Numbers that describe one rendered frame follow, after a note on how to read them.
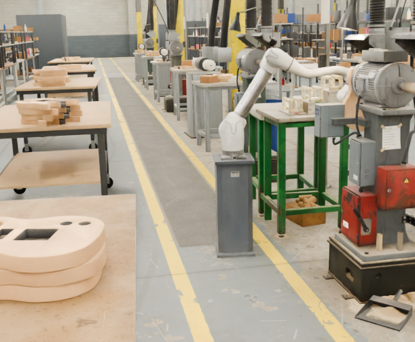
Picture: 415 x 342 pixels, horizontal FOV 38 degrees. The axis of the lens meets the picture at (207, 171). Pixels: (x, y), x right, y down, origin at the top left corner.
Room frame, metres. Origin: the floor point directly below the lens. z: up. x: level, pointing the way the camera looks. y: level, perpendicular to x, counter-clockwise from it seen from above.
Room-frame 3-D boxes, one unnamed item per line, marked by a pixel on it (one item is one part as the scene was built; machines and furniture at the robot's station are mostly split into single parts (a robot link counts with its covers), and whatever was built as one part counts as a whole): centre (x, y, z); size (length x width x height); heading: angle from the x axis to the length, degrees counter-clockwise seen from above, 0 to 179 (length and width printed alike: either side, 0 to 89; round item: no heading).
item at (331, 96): (4.74, -0.99, 1.02); 0.27 x 0.15 x 0.17; 10
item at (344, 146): (4.53, -1.05, 0.45); 0.05 x 0.05 x 0.90; 10
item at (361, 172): (3.49, -0.92, 0.93); 0.15 x 0.10 x 0.55; 10
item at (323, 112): (3.63, -0.80, 0.99); 0.24 x 0.21 x 0.26; 10
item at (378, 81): (3.58, -1.05, 1.25); 0.41 x 0.27 x 0.26; 10
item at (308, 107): (4.71, -0.84, 0.98); 0.27 x 0.16 x 0.09; 10
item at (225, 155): (4.15, -0.19, 0.73); 0.22 x 0.18 x 0.06; 3
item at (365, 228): (3.35, -0.90, 0.47); 0.12 x 0.03 x 0.18; 100
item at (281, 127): (4.44, -0.56, 0.45); 0.05 x 0.05 x 0.90; 10
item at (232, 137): (4.18, -0.18, 0.87); 0.18 x 0.16 x 0.22; 4
